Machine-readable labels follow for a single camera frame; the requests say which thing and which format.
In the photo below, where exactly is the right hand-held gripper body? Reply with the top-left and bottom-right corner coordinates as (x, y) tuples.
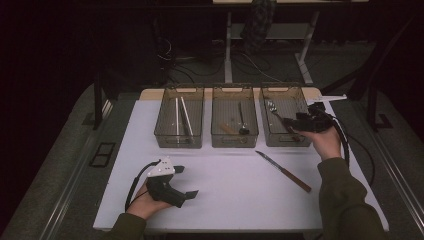
(293, 94), (348, 134)

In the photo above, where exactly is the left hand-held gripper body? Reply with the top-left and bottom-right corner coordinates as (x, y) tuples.
(145, 157), (186, 209)

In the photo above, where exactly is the transparent grey bin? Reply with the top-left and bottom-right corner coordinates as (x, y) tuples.
(259, 83), (318, 148)
(211, 84), (260, 148)
(153, 87), (204, 149)

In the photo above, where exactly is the wooden handled fork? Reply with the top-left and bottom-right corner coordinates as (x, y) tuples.
(266, 99), (301, 142)

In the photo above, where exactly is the metal chopstick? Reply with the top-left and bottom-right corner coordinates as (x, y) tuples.
(181, 106), (194, 144)
(179, 101), (191, 139)

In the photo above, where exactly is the wooden handled knife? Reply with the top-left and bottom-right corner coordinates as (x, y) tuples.
(255, 150), (313, 194)

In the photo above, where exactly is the metal spoon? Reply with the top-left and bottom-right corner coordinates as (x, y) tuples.
(238, 101), (250, 135)

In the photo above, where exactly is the silver utensil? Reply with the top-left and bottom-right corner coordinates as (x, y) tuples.
(180, 96), (194, 136)

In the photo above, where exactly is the person's right hand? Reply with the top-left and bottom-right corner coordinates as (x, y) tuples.
(299, 126), (343, 161)

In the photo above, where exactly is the person's left hand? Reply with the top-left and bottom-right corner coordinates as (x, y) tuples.
(126, 182), (173, 221)

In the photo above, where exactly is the white table cover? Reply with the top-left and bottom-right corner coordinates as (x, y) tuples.
(93, 98), (390, 233)

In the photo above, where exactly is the black metal stand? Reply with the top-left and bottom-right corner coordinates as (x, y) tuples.
(93, 66), (119, 131)
(321, 13), (394, 131)

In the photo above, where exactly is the white framed desk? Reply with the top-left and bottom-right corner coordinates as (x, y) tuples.
(213, 0), (369, 86)

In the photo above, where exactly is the dark patterned cloth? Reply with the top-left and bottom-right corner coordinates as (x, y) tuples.
(239, 0), (278, 53)

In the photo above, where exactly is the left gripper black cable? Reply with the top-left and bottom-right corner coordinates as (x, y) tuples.
(124, 159), (163, 213)

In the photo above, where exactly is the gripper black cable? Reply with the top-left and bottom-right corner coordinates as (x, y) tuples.
(124, 159), (163, 213)
(328, 113), (351, 168)

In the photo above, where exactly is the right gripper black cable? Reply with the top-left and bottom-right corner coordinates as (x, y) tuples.
(328, 113), (351, 168)

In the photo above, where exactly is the black floor cable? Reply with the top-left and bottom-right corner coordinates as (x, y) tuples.
(346, 133), (376, 188)

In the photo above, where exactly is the black floor frame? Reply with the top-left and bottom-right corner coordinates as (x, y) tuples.
(89, 142), (117, 168)

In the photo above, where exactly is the tangle of floor cables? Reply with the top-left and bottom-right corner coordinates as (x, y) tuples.
(156, 36), (284, 84)

